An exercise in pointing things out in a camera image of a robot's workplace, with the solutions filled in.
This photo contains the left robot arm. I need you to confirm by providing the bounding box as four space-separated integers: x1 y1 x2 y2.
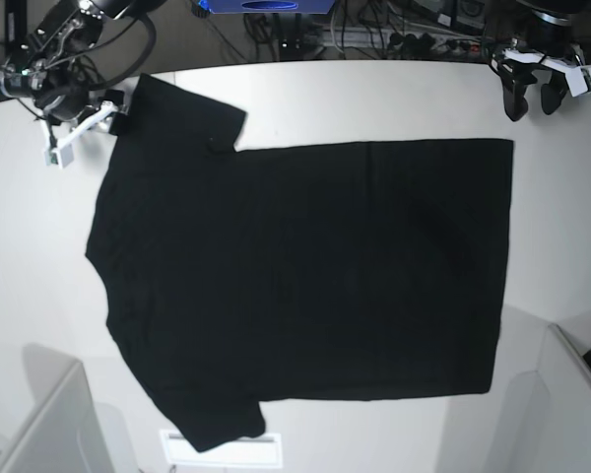
488 1 588 122

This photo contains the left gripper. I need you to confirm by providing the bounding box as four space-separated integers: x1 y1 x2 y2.
491 43 586 122

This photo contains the white right partition panel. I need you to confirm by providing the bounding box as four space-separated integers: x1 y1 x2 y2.
484 324 591 473

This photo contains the blue box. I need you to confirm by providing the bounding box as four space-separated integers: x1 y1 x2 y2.
198 0 335 14

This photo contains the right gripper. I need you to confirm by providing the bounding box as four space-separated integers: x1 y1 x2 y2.
32 73 128 134

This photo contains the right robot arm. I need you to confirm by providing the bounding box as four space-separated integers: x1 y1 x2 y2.
0 1 164 131

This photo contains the white partition panel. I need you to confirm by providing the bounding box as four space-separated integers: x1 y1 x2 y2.
0 344 140 472
484 324 591 473

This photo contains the black T-shirt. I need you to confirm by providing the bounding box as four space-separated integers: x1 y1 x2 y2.
86 75 514 452

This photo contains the white left partition panel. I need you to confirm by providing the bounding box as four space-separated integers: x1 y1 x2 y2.
0 344 140 472

